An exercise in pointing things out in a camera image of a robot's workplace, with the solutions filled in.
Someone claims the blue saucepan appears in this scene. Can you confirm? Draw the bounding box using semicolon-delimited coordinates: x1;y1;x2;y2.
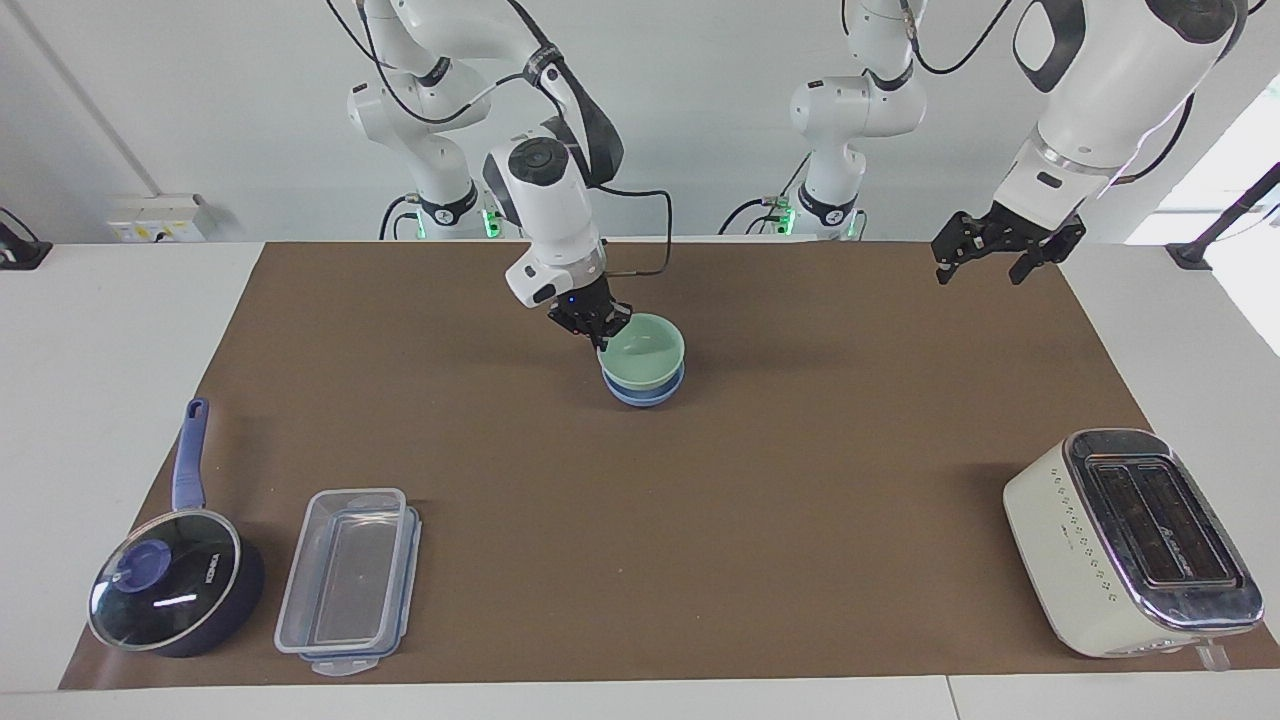
88;398;267;659

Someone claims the clear container lid blue seal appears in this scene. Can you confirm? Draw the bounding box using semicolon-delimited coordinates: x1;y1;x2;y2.
298;505;423;677

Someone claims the clear plastic container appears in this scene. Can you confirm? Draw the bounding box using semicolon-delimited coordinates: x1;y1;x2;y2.
275;488;410;657

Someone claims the blue bowl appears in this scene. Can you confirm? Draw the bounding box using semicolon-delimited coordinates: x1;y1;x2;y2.
601;364;687;409

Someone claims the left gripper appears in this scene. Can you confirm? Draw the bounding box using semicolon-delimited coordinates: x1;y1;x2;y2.
932;203;1088;287

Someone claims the black stand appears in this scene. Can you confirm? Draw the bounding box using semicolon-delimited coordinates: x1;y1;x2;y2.
0;207;53;271
1165;163;1280;272

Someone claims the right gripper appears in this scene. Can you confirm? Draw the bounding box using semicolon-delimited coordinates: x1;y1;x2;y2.
546;277;634;351

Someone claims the glass pot lid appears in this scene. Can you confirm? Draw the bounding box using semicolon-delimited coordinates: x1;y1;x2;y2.
88;508;243;652

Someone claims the green bowl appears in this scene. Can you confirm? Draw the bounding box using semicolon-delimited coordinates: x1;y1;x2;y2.
597;313;687;392

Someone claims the white wall socket box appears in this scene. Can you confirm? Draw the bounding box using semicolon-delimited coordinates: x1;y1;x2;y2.
107;194;217;244

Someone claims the cream toaster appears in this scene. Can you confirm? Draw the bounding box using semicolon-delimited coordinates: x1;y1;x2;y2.
1003;428;1266;672

